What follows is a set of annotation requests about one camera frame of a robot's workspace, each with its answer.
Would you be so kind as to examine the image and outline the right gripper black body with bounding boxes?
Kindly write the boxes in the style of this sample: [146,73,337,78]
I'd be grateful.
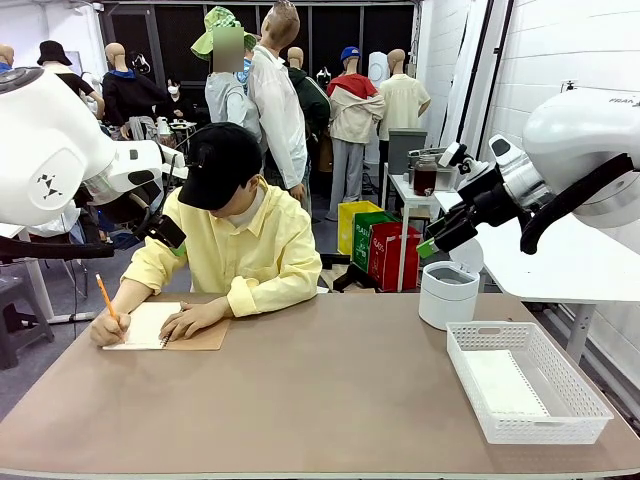
[456,167,532,230]

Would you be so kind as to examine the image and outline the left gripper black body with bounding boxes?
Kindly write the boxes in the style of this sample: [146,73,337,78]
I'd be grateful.
[103,179,166,233]

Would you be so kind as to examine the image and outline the yellow pencil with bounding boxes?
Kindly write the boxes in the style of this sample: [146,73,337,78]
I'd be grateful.
[94,273,126,344]

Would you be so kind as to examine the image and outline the brown spiral notebook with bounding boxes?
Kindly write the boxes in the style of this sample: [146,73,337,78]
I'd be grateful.
[102,301,231,351]

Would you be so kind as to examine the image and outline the white paper sheet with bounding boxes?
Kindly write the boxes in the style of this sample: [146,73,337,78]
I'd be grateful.
[463,349,550,419]

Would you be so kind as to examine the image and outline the person's left forearm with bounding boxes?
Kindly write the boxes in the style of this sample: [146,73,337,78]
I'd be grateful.
[214,269,321,319]

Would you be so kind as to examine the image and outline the person's right forearm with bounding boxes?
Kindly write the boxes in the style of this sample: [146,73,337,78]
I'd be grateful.
[107,247,174,326]

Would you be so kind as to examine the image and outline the person's left hand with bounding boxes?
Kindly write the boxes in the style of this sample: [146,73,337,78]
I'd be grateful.
[158,301,224,343]

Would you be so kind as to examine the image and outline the person's right hand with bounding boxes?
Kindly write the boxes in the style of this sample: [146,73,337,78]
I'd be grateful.
[89,312,132,348]

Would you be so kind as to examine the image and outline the dark liquid glass jar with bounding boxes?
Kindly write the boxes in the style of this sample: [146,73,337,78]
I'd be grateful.
[413,154,439,197]

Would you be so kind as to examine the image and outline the small white side table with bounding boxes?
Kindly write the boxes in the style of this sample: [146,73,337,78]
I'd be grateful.
[387,173,457,294]

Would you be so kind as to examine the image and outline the white round trash bin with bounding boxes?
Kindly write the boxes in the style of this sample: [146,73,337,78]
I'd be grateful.
[418,238,485,331]

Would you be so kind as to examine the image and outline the grey tray stack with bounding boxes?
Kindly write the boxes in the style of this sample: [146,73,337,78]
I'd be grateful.
[407,146,457,192]

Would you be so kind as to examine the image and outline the red recycling bin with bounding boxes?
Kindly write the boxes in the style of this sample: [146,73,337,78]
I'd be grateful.
[368,222,422,293]

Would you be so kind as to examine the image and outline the black baseball cap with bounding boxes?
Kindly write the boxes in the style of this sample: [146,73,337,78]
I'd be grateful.
[177,122,264,211]

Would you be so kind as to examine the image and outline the grey cabinet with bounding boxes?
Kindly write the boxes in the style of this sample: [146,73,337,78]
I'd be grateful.
[387,128,429,176]

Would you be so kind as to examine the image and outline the white plastic bag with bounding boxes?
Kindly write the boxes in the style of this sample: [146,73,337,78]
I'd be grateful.
[27,202,84,239]

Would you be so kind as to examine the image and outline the green recycling bin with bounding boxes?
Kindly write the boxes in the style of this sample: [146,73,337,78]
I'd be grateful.
[352,211,401,274]

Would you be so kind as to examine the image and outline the person in yellow shirt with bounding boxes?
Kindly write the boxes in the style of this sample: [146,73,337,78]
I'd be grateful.
[122,172,323,319]

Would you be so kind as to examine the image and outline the yellow recycling bin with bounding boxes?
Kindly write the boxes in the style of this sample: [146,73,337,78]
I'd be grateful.
[337,200,384,256]

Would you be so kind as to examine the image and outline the black floor stand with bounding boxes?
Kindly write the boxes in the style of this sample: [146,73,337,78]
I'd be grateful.
[323,252,377,294]

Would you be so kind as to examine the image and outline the person with face mask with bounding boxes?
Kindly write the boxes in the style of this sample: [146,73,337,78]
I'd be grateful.
[162,74,199,124]

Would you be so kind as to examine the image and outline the mannequin in black hoodie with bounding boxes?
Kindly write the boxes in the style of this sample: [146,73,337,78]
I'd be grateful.
[102,42,171,146]

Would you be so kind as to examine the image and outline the mannequin in cream shirt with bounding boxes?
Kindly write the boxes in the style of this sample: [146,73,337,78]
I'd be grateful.
[377,48,432,176]

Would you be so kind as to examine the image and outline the white desk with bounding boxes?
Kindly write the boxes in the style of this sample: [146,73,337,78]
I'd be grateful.
[0,222,96,325]

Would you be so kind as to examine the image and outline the mannequin in grey shirt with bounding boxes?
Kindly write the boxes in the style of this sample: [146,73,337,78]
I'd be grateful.
[204,27,262,141]

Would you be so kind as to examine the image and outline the mannequin in black top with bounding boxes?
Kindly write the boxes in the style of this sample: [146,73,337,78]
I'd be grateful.
[49,62,106,121]

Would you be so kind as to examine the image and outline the mannequin in red beige jacket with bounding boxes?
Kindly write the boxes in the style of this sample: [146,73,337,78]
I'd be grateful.
[325,54,386,222]

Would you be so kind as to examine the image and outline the white hanging sheet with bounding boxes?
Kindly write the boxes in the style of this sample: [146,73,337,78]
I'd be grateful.
[439,0,489,151]

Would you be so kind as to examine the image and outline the tall mannequin in white shirt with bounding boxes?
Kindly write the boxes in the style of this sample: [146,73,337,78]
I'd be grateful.
[247,0,314,216]

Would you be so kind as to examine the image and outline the white dress form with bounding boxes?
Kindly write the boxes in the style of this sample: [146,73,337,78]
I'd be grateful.
[368,51,390,90]

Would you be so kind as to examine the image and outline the mannequin in dark green jacket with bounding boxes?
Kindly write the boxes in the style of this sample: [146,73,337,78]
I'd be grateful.
[286,46,332,174]

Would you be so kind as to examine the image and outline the black bucket hat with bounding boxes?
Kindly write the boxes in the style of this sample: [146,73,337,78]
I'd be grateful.
[37,40,74,67]

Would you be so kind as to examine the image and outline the green checked sun hat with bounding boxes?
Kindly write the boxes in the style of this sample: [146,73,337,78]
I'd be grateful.
[190,5,259,62]

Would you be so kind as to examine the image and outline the white perforated plastic basket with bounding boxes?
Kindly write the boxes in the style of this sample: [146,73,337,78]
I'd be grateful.
[445,321,615,446]

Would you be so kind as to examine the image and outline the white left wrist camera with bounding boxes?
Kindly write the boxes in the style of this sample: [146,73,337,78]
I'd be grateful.
[158,143,189,179]

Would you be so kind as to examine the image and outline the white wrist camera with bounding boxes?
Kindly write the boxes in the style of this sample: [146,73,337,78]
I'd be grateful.
[158,143,189,179]
[438,141,470,169]

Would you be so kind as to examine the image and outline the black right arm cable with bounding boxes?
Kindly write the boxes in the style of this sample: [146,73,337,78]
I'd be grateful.
[519,152,640,255]

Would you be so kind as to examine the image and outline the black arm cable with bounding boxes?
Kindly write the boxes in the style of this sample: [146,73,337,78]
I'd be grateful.
[0,192,166,265]
[519,152,640,255]

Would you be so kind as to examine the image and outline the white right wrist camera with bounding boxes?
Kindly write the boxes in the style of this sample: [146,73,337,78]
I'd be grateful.
[438,141,470,169]

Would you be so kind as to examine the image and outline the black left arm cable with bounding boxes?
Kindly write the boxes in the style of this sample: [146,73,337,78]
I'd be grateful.
[0,192,166,265]

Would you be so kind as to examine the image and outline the black wall pole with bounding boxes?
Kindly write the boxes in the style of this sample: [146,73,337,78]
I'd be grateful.
[474,0,516,161]
[453,0,496,136]

